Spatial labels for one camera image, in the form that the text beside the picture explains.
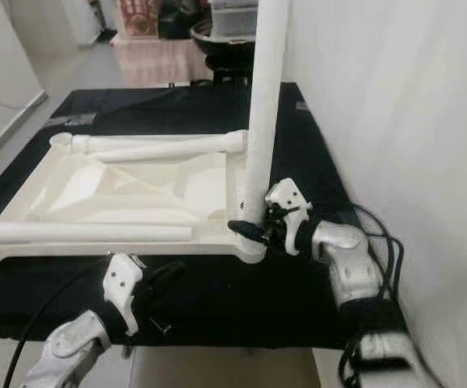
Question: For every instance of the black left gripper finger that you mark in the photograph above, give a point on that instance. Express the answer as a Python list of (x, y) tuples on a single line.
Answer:
[(165, 275)]

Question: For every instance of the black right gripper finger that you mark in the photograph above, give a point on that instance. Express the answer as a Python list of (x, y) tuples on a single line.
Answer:
[(247, 231)]

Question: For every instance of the black table cloth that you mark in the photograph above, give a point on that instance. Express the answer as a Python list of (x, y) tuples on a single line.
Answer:
[(233, 307)]

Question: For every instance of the white plastic table top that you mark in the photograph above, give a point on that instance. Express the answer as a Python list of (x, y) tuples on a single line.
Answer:
[(128, 190)]

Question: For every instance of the clear tape strip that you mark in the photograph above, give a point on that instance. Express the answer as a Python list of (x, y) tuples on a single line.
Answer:
[(303, 105)]

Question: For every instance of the black stool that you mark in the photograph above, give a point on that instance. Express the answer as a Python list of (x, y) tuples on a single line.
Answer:
[(229, 71)]

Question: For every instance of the clear plastic storage box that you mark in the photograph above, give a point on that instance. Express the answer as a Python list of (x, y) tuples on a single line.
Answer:
[(232, 16)]

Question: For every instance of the black bag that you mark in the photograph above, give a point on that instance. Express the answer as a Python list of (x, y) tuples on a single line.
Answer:
[(181, 20)]

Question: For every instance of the red printed box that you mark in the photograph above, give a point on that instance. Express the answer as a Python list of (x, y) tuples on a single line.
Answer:
[(138, 18)]

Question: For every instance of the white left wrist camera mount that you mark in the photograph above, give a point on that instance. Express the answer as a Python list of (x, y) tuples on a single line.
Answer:
[(120, 279)]

